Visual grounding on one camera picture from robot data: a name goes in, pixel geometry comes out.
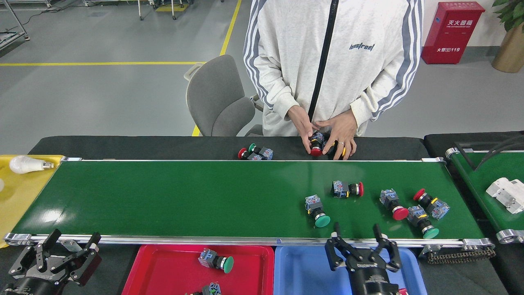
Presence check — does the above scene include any person's left hand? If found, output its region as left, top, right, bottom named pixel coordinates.
left=317, top=110, right=358, bottom=159

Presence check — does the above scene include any grey office chair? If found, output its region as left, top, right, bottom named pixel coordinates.
left=184, top=54, right=265, bottom=137

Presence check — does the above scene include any white wheeled rack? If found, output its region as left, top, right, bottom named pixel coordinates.
left=82, top=0, right=145, bottom=21

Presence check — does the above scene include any short green conveyor belt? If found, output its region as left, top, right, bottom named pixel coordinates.
left=445, top=147, right=524, bottom=244

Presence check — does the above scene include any red mushroom push button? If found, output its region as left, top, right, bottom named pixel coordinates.
left=379, top=188, right=409, bottom=221
left=309, top=131, right=327, bottom=157

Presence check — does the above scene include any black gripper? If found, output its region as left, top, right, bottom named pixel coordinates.
left=0, top=229, right=102, bottom=295
left=325, top=223, right=402, bottom=295

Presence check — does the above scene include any potted plant brown pot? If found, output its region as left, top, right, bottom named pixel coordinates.
left=491, top=0, right=524, bottom=73

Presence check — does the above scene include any green mushroom push button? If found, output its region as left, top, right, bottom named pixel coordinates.
left=199, top=248, right=235, bottom=274
left=407, top=206, right=440, bottom=240
left=305, top=195, right=331, bottom=228

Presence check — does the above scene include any small red push button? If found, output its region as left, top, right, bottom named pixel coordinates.
left=238, top=148, right=262, bottom=161
left=413, top=188, right=450, bottom=220

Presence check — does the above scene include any person's right hand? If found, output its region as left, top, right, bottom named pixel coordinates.
left=287, top=105, right=316, bottom=154

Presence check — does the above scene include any blue plastic tray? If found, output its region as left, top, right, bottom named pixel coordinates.
left=273, top=245, right=428, bottom=295

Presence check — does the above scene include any red fire extinguisher box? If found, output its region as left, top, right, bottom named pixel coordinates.
left=421, top=1, right=486, bottom=65

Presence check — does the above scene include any long green conveyor belt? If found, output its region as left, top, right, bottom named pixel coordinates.
left=3, top=157, right=497, bottom=265

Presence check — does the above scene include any white double circuit breaker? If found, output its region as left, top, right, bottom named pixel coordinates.
left=486, top=177, right=524, bottom=214

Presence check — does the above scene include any yellow plastic tray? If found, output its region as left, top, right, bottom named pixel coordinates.
left=0, top=154, right=65, bottom=249

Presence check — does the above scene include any metal shelf rack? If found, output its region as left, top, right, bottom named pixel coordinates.
left=0, top=0, right=30, bottom=52

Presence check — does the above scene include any black guide bracket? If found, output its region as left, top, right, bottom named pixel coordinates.
left=454, top=134, right=524, bottom=171

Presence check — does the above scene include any white light bulb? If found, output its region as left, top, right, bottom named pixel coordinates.
left=9, top=155, right=55, bottom=175

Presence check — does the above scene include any person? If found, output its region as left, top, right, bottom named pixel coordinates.
left=243, top=0, right=425, bottom=138

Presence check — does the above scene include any red plastic tray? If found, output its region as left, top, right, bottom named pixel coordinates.
left=122, top=245, right=275, bottom=295

